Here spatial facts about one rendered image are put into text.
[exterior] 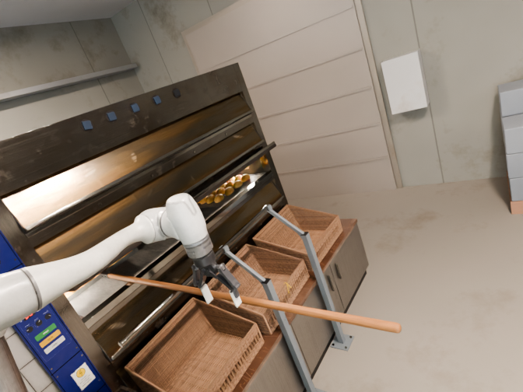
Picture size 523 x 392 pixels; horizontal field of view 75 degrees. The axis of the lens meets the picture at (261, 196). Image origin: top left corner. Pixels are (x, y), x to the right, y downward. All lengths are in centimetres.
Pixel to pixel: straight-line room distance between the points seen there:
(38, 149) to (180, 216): 98
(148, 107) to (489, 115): 352
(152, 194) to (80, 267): 127
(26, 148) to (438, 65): 383
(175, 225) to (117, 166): 99
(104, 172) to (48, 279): 118
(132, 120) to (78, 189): 51
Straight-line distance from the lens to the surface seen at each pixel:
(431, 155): 465
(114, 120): 208
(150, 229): 118
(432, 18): 432
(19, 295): 87
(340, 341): 280
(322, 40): 454
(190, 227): 110
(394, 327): 115
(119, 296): 207
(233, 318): 218
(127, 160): 208
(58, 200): 190
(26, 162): 188
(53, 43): 599
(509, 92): 393
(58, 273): 91
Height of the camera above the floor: 200
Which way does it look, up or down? 19 degrees down
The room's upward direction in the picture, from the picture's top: 21 degrees counter-clockwise
